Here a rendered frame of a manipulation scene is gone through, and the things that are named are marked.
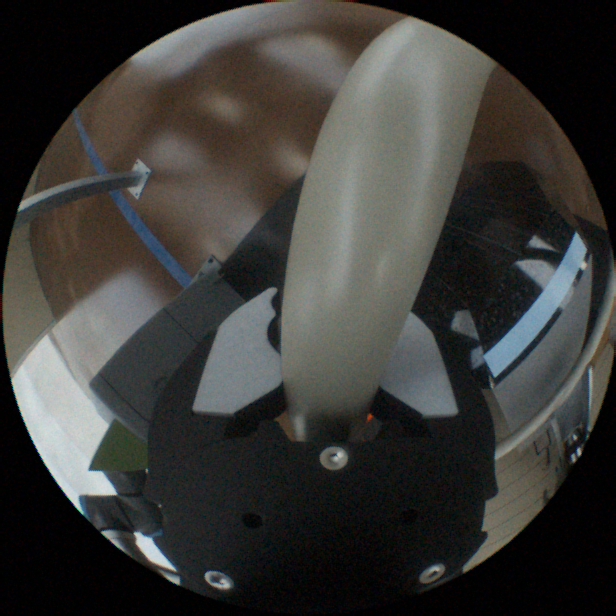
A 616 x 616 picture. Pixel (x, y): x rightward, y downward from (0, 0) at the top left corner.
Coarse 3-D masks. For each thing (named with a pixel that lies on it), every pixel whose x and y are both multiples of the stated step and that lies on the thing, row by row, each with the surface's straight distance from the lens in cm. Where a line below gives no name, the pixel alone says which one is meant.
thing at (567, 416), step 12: (576, 360) 48; (588, 372) 46; (576, 384) 54; (588, 384) 51; (576, 396) 59; (588, 396) 57; (564, 408) 56; (576, 408) 65; (588, 408) 63; (552, 420) 44; (564, 420) 63; (576, 420) 74; (588, 420) 73; (564, 432) 72; (588, 432) 108
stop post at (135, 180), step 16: (96, 176) 130; (112, 176) 133; (128, 176) 138; (144, 176) 143; (48, 192) 117; (64, 192) 116; (80, 192) 122; (96, 192) 128; (32, 208) 112; (48, 208) 116; (16, 224) 113
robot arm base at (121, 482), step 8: (104, 472) 80; (112, 472) 76; (120, 472) 75; (128, 472) 75; (136, 472) 76; (144, 472) 79; (112, 480) 80; (120, 480) 76; (128, 480) 76; (136, 480) 77; (144, 480) 80; (120, 488) 79; (128, 488) 78; (136, 488) 78; (128, 496) 79; (136, 496) 78
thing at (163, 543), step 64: (256, 448) 5; (320, 448) 5; (384, 448) 5; (448, 448) 6; (192, 512) 5; (256, 512) 5; (320, 512) 5; (384, 512) 5; (448, 512) 5; (192, 576) 6; (256, 576) 5; (320, 576) 5; (384, 576) 5; (448, 576) 6
